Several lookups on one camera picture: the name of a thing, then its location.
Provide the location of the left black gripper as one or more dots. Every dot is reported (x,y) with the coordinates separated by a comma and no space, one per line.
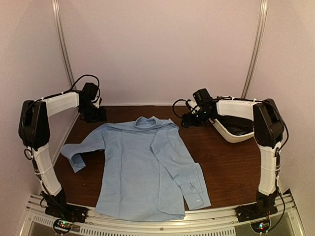
(101,116)

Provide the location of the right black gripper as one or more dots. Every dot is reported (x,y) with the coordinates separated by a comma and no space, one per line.
(187,117)

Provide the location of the white plastic basket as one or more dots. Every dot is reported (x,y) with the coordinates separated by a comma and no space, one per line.
(228,136)

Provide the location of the light blue long sleeve shirt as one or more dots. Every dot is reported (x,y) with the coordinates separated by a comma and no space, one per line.
(149,174)

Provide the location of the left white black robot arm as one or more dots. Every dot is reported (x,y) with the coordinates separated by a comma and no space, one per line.
(34,129)

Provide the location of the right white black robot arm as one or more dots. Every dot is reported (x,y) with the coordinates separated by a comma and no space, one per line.
(268,127)

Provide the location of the black folded shirt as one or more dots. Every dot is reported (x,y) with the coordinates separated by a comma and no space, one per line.
(236,126)

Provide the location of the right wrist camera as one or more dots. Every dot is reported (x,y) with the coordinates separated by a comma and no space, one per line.
(192,105)

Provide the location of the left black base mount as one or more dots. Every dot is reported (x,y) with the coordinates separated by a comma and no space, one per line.
(70,213)

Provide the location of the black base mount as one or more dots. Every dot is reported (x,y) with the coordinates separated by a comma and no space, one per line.
(70,213)
(252,212)

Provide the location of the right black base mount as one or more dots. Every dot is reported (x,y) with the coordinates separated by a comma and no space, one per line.
(252,212)

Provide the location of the left aluminium frame post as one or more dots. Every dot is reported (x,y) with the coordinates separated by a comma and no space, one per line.
(62,42)

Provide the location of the aluminium frame post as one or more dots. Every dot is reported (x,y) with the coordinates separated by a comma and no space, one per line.
(62,42)
(260,29)

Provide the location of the right aluminium frame post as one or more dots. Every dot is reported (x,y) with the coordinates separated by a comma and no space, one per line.
(260,29)

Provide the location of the front aluminium rail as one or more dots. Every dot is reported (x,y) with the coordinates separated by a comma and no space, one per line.
(210,222)

